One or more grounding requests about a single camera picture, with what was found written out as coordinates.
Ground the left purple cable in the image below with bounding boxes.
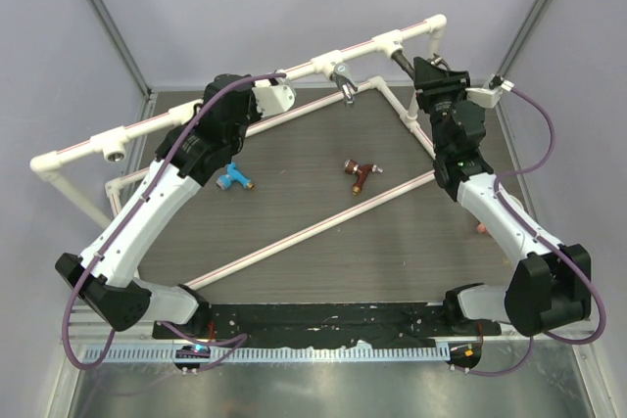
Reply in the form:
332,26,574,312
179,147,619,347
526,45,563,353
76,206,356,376
61,72,288,373

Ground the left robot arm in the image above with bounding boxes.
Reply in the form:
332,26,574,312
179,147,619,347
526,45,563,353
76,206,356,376
55,74,262,339

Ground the chrome faucet on frame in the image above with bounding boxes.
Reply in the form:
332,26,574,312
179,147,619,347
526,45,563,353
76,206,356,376
329,63,359,108

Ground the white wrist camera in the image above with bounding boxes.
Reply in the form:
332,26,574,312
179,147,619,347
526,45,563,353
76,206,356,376
253,84,296,117
465,74,514,109

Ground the red-brown faucet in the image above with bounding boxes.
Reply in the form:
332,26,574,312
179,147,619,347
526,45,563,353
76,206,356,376
344,160,383,195

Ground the slotted cable duct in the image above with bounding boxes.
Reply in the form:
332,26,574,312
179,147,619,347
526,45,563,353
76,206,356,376
105,343,450,364

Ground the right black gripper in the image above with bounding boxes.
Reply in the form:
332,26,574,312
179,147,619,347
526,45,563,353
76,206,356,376
410,59,469,157

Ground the white PVC pipe frame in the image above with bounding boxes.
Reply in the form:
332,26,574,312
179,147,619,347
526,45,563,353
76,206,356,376
29,14,447,288

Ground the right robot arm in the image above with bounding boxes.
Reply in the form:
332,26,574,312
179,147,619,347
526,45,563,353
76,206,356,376
412,57,592,337

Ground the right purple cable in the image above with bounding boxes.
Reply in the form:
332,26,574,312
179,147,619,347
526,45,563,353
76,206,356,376
450,82,608,375

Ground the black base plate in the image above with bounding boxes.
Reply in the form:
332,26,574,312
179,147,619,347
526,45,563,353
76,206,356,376
151,301,504,348

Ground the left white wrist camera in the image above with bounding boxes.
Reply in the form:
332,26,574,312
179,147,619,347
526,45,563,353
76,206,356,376
253,84,296,117

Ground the purple cable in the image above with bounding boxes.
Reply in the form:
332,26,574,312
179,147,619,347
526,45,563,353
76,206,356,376
61,72,288,373
450,82,608,375

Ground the blue plastic faucet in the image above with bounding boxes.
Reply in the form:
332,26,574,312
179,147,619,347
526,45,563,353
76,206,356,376
216,162,255,191

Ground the dark bronze faucet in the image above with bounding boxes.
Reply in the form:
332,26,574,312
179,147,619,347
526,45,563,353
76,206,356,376
391,49,415,80

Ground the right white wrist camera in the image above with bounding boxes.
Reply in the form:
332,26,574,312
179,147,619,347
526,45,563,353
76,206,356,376
465,74,514,109

